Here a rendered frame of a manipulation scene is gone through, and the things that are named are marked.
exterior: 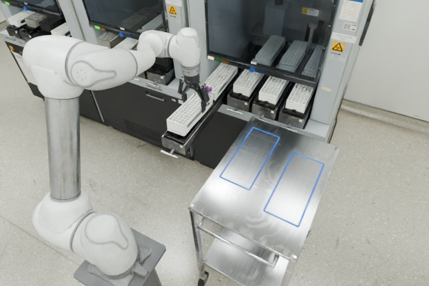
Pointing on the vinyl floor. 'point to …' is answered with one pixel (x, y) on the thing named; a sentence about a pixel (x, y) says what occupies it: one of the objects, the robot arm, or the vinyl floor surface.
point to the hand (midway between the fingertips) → (194, 105)
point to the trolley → (262, 203)
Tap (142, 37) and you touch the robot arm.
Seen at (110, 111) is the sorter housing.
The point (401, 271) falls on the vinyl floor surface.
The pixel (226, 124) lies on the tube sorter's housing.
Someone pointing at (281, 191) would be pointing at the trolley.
